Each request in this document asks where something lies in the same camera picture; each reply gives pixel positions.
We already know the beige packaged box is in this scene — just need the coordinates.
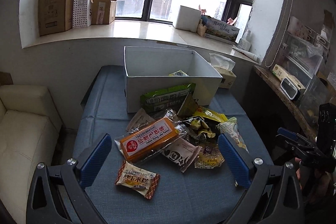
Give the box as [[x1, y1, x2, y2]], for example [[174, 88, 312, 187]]
[[272, 64, 306, 90]]

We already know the small brown cardboard box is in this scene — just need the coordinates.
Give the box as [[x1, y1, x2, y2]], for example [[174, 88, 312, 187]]
[[91, 0, 117, 25]]

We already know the rice cake snack packet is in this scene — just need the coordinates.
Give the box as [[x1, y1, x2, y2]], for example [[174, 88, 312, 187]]
[[114, 160, 161, 200]]

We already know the white box on sill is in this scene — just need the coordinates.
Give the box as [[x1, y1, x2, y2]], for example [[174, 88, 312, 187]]
[[173, 6, 201, 32]]

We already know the white cardboard storage box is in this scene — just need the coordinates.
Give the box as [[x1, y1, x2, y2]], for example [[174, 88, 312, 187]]
[[123, 46, 222, 113]]

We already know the white digital clock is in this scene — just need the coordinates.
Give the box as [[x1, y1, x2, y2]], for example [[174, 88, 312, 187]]
[[280, 77, 301, 101]]

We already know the orange cake package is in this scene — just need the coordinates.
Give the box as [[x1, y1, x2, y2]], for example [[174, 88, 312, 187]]
[[114, 117, 189, 163]]

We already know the black yellow snack bag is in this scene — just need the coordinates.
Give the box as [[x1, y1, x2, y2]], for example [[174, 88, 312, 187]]
[[183, 116, 220, 144]]

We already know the wooden side shelf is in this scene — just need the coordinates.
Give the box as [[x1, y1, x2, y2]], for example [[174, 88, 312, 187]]
[[253, 65, 317, 143]]

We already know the person's hand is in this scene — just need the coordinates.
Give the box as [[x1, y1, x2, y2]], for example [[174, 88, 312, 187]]
[[294, 157, 306, 190]]

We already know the yellow noodle snack packet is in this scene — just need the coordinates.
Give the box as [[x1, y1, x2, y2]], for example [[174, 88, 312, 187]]
[[194, 143, 224, 169]]

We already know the large brown cardboard box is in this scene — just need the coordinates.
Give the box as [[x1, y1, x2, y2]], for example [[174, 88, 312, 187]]
[[38, 0, 74, 36]]

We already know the white brown snack packet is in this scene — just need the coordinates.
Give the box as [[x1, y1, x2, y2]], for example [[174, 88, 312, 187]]
[[162, 138, 202, 173]]

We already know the beige tissue box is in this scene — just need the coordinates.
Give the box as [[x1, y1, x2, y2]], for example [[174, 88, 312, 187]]
[[209, 53, 236, 89]]

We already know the white tube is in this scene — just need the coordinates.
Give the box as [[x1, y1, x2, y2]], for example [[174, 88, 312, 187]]
[[232, 47, 259, 63]]

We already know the printed tissue carton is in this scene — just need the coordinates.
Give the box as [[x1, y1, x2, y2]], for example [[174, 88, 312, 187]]
[[205, 16, 240, 45]]

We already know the clear plastic drawer organizer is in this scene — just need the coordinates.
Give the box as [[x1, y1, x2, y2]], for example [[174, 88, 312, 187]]
[[279, 16, 330, 88]]

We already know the large green snack bag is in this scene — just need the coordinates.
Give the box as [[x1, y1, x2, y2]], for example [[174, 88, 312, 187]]
[[140, 83, 196, 114]]

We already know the white lotion bottle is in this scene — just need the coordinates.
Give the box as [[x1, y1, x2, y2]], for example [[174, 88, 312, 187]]
[[238, 30, 251, 51]]

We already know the yellow green snack packet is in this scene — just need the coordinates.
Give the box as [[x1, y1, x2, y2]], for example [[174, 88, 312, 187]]
[[193, 106, 228, 123]]

